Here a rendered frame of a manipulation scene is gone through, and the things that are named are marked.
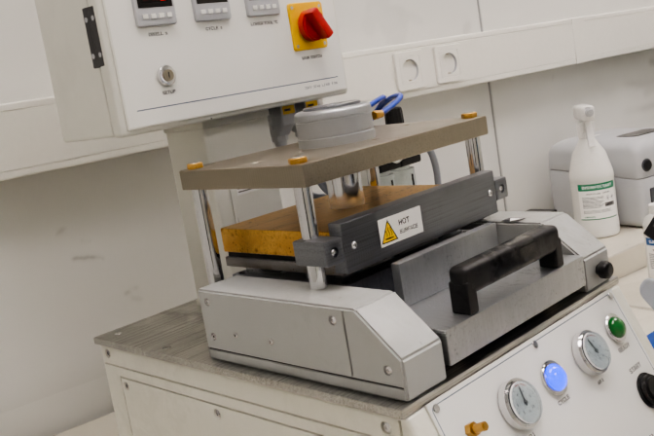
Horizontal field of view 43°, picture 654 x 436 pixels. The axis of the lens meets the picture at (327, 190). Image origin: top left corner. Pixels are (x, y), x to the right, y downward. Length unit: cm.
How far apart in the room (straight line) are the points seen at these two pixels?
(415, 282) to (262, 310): 14
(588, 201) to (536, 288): 85
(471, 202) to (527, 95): 100
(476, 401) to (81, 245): 72
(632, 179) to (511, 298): 95
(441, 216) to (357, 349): 20
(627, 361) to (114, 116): 55
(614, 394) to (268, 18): 54
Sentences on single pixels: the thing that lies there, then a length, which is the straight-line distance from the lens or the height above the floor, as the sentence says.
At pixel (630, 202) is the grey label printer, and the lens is 166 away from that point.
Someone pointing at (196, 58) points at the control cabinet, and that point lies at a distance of 89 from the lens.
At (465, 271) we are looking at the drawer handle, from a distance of 68.
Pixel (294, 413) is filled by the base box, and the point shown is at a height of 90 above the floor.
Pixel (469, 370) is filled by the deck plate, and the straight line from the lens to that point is 69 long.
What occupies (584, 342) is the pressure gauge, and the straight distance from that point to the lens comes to 79.
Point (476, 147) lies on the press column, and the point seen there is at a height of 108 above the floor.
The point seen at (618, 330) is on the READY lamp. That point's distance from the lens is 84.
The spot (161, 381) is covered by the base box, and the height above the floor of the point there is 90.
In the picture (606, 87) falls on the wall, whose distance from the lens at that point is 204.
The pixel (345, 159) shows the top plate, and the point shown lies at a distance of 72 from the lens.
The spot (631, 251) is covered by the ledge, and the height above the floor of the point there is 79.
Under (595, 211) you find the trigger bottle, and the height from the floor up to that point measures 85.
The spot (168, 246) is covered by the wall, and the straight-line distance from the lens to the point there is 129.
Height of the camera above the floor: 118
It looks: 8 degrees down
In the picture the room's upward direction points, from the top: 9 degrees counter-clockwise
